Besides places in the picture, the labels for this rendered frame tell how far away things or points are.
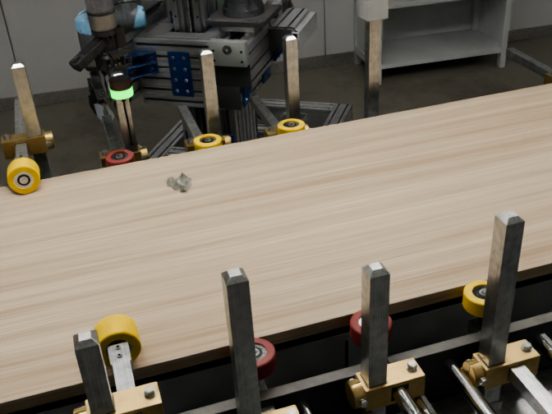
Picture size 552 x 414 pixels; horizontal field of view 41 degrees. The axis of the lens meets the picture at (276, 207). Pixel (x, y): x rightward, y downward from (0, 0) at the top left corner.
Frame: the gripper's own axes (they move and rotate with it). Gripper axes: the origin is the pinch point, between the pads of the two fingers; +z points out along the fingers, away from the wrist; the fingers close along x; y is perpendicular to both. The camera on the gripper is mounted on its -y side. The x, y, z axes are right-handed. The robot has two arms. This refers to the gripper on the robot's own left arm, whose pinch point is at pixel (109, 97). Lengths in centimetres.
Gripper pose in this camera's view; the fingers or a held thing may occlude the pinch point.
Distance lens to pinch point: 219.0
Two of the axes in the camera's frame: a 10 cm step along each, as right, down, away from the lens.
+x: -6.1, -3.8, 6.9
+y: 7.9, -3.6, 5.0
